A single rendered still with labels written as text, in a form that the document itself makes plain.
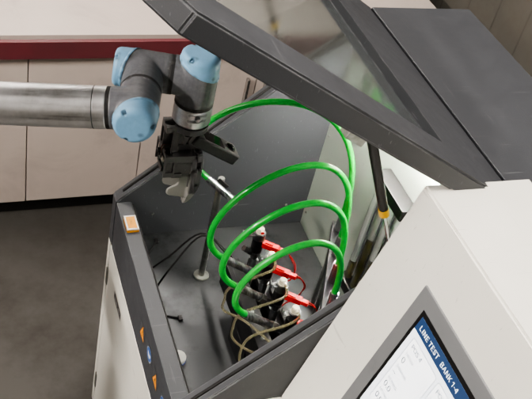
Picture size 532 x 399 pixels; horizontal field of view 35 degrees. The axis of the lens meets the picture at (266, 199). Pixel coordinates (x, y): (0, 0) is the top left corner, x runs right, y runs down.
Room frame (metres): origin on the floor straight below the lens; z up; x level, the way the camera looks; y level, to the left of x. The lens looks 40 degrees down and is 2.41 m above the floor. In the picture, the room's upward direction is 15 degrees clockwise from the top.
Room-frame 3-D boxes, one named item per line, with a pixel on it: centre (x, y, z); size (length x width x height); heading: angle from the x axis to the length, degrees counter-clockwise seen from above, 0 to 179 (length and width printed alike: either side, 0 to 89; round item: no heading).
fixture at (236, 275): (1.34, -0.06, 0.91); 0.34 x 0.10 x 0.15; 28
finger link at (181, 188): (1.33, 0.18, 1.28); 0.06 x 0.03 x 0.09; 118
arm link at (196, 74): (1.34, 0.18, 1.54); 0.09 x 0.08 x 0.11; 100
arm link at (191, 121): (1.34, 0.18, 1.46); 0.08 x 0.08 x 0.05
